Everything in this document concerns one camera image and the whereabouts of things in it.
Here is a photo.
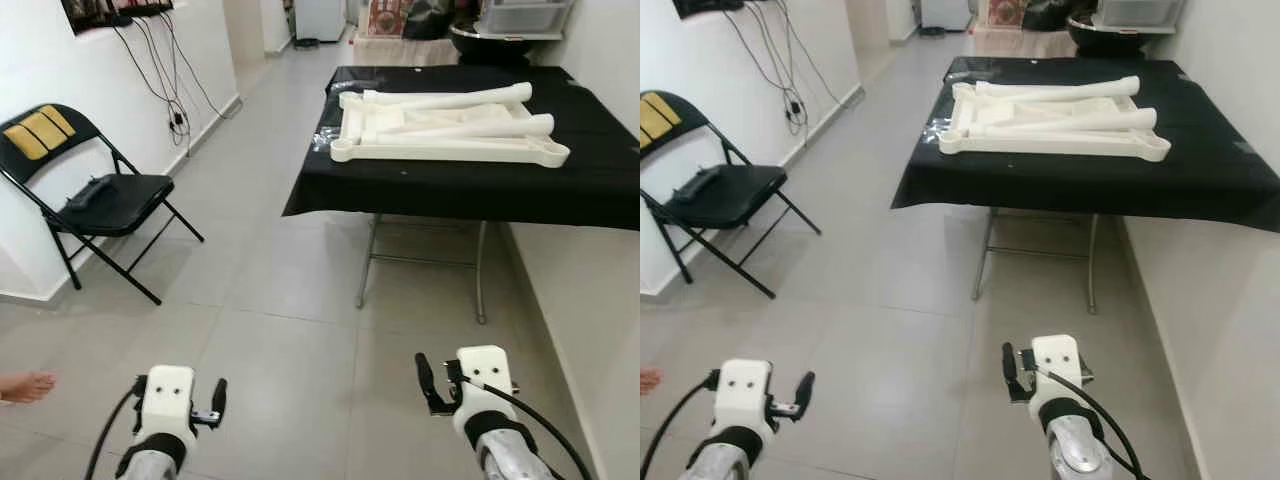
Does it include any white plastic children table top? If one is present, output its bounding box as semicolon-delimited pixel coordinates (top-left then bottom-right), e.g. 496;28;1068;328
330;85;571;166
938;78;1173;163

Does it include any large black bowl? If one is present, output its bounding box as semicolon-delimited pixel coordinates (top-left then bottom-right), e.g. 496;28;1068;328
448;24;541;67
1065;12;1151;56

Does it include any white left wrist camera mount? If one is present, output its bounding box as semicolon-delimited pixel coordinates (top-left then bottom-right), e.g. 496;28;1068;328
138;365;198;441
715;358;774;441

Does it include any beige woven cloth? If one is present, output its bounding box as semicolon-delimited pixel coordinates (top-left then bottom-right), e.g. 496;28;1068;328
350;36;459;67
970;28;1081;59

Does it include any black wall cable bundle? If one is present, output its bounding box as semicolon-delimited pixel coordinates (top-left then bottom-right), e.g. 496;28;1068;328
722;5;846;136
108;15;226;149

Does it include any black bag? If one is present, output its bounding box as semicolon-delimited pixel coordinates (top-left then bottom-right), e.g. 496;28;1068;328
403;0;463;41
1022;0;1076;31

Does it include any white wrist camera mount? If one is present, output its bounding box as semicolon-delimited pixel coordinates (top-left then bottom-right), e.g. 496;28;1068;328
138;365;198;441
1030;334;1084;426
453;345;518;441
715;358;774;441

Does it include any white plastic table leg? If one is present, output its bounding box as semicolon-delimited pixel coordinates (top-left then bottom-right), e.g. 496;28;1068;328
975;75;1141;103
362;83;534;111
378;113;555;141
985;107;1159;136

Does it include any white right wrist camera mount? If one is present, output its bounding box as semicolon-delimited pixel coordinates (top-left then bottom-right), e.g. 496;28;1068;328
1030;334;1084;426
453;345;518;441

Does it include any red patterned box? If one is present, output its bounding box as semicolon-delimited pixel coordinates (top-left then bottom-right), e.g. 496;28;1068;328
365;0;413;39
985;0;1029;29

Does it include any small black pouch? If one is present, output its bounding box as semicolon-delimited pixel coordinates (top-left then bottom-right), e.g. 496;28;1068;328
63;176;126;213
680;165;731;201

